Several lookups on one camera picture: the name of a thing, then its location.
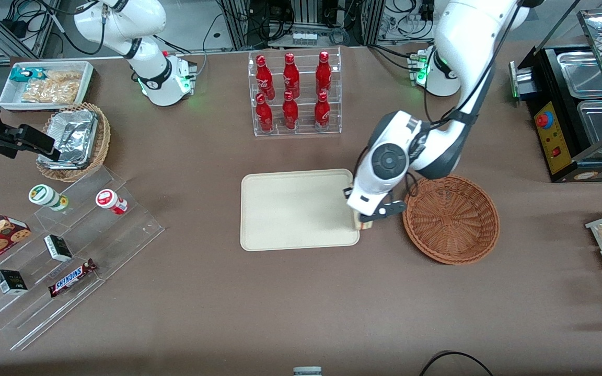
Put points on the green lid cup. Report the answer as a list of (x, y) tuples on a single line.
[(45, 196)]

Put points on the aluminium foil container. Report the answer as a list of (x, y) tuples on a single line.
[(73, 136)]

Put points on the light wicker basket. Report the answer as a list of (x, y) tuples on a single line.
[(103, 136)]

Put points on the small black box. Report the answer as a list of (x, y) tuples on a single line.
[(58, 248), (11, 282)]

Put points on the teal snack packet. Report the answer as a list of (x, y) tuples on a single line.
[(21, 74)]

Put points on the clear acrylic bottle rack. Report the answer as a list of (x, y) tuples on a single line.
[(303, 130)]

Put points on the cream rectangular tray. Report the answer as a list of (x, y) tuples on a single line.
[(299, 210)]

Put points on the clear acrylic step display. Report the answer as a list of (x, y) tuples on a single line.
[(123, 235)]

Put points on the clear bag of chips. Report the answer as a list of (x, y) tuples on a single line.
[(55, 89)]

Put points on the white power strip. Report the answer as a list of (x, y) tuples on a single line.
[(304, 38)]

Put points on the white rectangular snack bin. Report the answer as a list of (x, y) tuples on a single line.
[(11, 96)]

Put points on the small grey device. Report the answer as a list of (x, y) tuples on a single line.
[(307, 371)]

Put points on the red lid cup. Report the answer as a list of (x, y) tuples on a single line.
[(108, 200)]

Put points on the silver metal box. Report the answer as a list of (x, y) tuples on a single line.
[(520, 81)]

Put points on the round brown wicker basket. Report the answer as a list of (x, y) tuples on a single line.
[(452, 219)]

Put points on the Snickers chocolate bar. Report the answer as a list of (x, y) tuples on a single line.
[(71, 278)]

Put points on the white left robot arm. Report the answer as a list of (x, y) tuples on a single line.
[(468, 31)]

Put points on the black food warmer machine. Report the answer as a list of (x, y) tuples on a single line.
[(554, 146)]

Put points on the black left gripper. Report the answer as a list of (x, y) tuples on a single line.
[(344, 190)]

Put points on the triangular sandwich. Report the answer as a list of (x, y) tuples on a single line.
[(365, 225)]

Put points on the red cola bottle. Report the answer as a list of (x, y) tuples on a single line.
[(290, 114), (322, 113), (323, 74), (264, 78), (291, 77), (264, 116)]

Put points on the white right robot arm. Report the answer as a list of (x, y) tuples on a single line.
[(149, 62)]

